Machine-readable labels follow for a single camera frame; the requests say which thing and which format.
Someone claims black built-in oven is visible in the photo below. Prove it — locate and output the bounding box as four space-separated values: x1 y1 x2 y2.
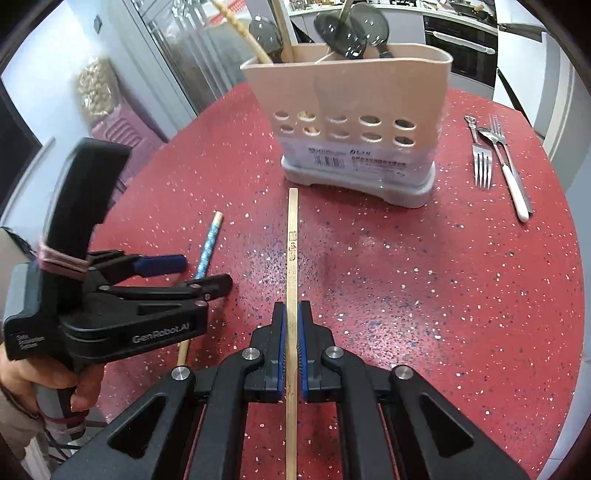
422 11 499 88

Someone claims black cable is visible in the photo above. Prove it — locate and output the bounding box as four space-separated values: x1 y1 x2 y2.
41 415 112 462

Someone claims glass door cabinet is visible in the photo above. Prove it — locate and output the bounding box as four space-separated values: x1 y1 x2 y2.
122 0 252 116

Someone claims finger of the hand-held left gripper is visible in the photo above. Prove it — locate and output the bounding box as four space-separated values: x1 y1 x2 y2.
88 249 189 283
99 273 234 305

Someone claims clear bag of nuts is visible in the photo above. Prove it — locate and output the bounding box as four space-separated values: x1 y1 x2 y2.
76 58 116 125

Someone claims long steel fork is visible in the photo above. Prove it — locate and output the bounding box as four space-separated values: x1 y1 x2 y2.
488 114 535 215

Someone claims person's left forearm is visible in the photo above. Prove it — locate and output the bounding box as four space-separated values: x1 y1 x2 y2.
0 383 51 462

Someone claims pink plastic stool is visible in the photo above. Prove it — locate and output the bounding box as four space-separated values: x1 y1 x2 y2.
90 104 169 185

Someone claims person's left hand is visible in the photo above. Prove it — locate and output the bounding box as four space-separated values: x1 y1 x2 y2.
0 353 105 414

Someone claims large dark translucent spoon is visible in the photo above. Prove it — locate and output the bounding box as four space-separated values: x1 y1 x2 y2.
344 2 395 58

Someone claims white refrigerator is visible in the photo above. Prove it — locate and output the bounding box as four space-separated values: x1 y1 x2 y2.
492 21 578 134

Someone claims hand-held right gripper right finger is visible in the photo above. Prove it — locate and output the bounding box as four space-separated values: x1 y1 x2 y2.
298 300 532 480

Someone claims blue patterned chopstick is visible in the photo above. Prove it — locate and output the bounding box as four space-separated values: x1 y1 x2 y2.
177 211 225 367

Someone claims white-handled steel spoon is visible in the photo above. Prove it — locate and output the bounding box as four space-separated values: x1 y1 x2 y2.
478 128 531 223

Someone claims plain light wooden chopstick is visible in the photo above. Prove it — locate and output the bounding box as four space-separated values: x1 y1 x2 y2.
270 0 296 62

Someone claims brown wooden chopstick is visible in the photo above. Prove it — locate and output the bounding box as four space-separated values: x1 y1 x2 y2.
285 188 300 480

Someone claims beige cutlery holder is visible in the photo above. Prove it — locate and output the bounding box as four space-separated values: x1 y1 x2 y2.
240 43 453 209

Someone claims steel fork ornate handle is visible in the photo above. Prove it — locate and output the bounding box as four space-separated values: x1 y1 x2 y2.
464 115 494 190

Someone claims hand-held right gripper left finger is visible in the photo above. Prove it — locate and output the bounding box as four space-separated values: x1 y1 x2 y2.
51 301 289 480

